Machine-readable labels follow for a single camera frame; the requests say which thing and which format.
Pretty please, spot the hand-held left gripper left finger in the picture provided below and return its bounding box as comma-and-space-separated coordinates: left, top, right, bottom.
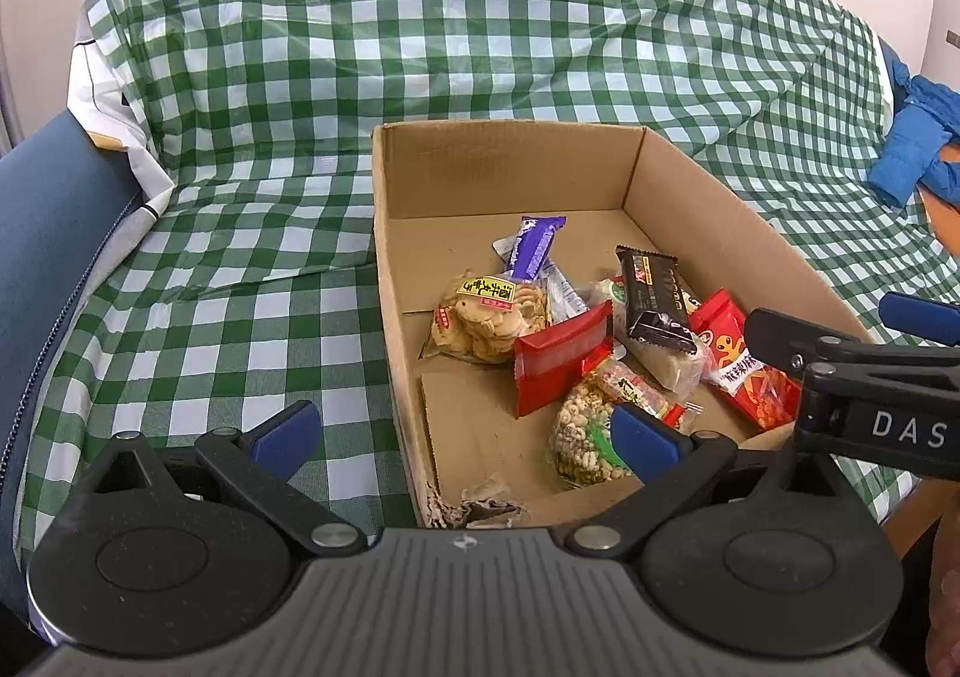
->
90, 399, 370, 561

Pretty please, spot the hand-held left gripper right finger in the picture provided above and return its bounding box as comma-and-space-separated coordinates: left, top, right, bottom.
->
561, 401, 852, 561

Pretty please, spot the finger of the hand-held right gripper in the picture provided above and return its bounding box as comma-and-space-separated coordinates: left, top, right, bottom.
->
742, 306, 960, 380
879, 292, 960, 348

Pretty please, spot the clear cereal bag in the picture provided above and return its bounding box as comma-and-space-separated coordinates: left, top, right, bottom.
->
547, 358, 703, 491

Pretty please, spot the red spicy snack packet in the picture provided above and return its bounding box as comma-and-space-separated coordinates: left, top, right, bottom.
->
688, 287, 803, 431

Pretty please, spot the green white snack packet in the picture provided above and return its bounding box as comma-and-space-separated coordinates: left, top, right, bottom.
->
596, 276, 710, 398

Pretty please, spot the red foil packet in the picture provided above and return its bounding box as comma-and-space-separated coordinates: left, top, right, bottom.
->
514, 300, 614, 420

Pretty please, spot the dark wafer packet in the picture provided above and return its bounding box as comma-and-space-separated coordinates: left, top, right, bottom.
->
615, 244, 695, 354

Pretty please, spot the clear biscuit bag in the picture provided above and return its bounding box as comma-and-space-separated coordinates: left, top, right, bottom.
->
431, 270, 553, 365

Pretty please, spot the purple snack packet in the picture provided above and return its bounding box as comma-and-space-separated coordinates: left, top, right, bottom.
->
508, 215, 567, 282

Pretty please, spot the cardboard box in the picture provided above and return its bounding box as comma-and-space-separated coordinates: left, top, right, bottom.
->
371, 120, 875, 530

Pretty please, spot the orange cushion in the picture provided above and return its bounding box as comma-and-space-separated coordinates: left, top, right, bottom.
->
919, 145, 960, 251

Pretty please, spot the blue jacket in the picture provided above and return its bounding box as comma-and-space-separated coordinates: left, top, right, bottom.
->
870, 58, 960, 209

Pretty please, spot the white pillow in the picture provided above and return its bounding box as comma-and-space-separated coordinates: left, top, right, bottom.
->
66, 36, 178, 221

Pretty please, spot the green checkered cloth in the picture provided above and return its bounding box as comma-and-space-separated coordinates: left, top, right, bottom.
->
15, 0, 960, 529

